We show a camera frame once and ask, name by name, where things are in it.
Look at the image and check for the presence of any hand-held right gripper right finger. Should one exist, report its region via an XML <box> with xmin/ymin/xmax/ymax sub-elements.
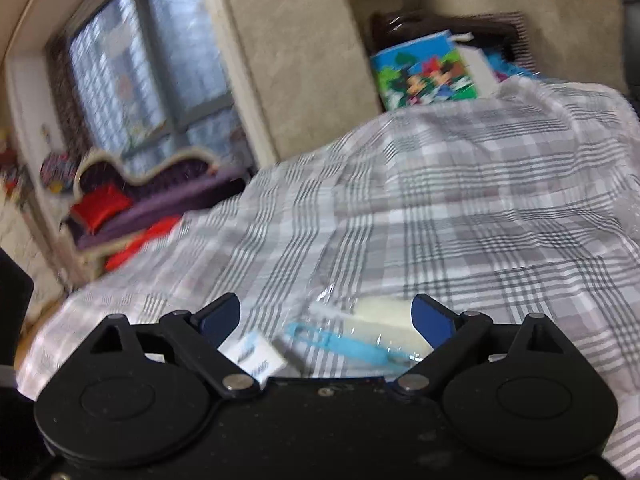
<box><xmin>391</xmin><ymin>294</ymin><xmax>576</xmax><ymax>393</ymax></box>

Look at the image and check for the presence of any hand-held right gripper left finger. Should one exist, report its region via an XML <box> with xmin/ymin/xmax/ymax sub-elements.
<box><xmin>89</xmin><ymin>292</ymin><xmax>261</xmax><ymax>401</ymax></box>

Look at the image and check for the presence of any white tissue pack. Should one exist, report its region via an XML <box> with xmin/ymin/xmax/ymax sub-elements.
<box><xmin>217</xmin><ymin>332</ymin><xmax>288</xmax><ymax>388</ymax></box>

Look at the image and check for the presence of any bagged blue-handled sponge brush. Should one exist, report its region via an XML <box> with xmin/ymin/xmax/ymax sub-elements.
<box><xmin>285</xmin><ymin>260</ymin><xmax>451</xmax><ymax>367</ymax></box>

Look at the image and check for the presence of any white cabinet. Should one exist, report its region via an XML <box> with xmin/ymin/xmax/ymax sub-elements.
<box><xmin>0</xmin><ymin>200</ymin><xmax>66</xmax><ymax>306</ymax></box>

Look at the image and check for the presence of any grey plaid bed sheet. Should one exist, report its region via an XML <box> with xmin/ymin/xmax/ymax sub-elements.
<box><xmin>15</xmin><ymin>80</ymin><xmax>640</xmax><ymax>480</ymax></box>

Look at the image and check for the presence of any red square cushion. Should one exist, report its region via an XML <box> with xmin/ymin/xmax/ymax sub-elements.
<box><xmin>70</xmin><ymin>185</ymin><xmax>133</xmax><ymax>236</ymax></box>

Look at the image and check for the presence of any purple chaise sofa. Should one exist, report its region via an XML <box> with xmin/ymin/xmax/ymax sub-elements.
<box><xmin>60</xmin><ymin>147</ymin><xmax>251</xmax><ymax>281</ymax></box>

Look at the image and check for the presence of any round colourful fan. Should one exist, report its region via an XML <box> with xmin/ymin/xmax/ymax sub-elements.
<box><xmin>40</xmin><ymin>152</ymin><xmax>83</xmax><ymax>196</ymax></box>

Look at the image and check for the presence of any colourful cartoon picture book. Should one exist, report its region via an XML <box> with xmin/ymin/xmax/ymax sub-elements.
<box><xmin>370</xmin><ymin>32</ymin><xmax>478</xmax><ymax>111</ymax></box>

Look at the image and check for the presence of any white box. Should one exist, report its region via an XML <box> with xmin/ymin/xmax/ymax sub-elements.
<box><xmin>457</xmin><ymin>45</ymin><xmax>501</xmax><ymax>98</ymax></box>

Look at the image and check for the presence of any window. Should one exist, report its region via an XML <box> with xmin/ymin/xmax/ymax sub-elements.
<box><xmin>45</xmin><ymin>0</ymin><xmax>243</xmax><ymax>163</ymax></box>

